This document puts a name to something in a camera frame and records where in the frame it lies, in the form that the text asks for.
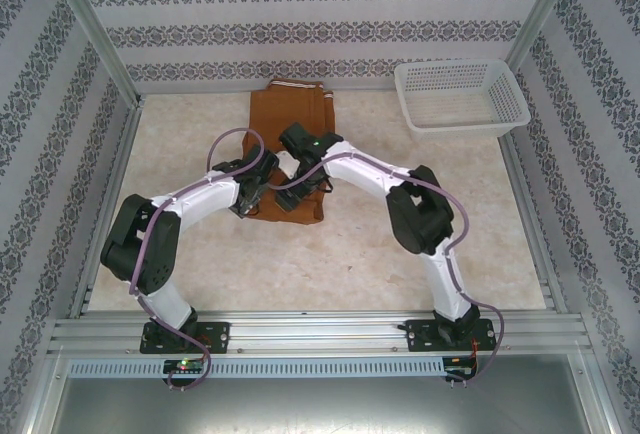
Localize aluminium right frame post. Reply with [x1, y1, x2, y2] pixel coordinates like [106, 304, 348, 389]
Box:
[503, 0, 585, 76]

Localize grey slotted cable duct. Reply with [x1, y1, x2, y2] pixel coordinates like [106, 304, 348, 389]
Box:
[66, 357, 447, 379]

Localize aluminium left frame post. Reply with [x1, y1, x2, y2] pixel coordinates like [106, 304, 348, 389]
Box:
[41, 0, 145, 111]

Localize controller circuit board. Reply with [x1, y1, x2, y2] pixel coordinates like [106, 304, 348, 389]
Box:
[163, 359, 204, 375]
[445, 358, 477, 376]

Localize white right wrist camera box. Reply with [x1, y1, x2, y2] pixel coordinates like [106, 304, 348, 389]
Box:
[276, 150, 301, 179]

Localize left controller circuit board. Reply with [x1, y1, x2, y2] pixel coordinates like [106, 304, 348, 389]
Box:
[163, 359, 204, 375]

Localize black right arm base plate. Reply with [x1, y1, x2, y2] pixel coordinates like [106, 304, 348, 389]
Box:
[405, 318, 499, 354]

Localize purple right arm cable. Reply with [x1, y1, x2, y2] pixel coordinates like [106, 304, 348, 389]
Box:
[269, 150, 504, 386]

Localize aluminium mounting rail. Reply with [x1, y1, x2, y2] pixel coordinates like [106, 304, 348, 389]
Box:
[47, 310, 587, 356]

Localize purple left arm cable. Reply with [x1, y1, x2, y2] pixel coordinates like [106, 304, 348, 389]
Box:
[128, 127, 267, 393]

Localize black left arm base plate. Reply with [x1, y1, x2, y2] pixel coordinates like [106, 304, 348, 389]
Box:
[139, 321, 232, 356]

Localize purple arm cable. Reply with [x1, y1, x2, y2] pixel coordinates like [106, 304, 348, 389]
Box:
[128, 127, 267, 393]
[269, 150, 504, 386]

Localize brown long pants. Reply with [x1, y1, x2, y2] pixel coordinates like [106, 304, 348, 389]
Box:
[239, 79, 337, 227]

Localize aluminium right side rail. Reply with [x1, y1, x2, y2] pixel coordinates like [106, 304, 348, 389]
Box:
[497, 132, 570, 314]

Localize white perforated plastic basket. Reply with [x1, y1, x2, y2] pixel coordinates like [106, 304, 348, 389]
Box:
[393, 58, 532, 144]

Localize aluminium frame post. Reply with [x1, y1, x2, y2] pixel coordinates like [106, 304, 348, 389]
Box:
[503, 0, 585, 76]
[41, 0, 145, 111]

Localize grey metal bottom panel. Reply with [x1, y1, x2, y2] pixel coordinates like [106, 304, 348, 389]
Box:
[22, 353, 619, 434]

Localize aluminium left side rail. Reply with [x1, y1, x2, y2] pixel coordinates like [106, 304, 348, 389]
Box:
[68, 98, 146, 319]

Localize right controller circuit board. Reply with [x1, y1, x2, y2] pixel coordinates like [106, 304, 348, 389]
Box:
[445, 358, 477, 376]

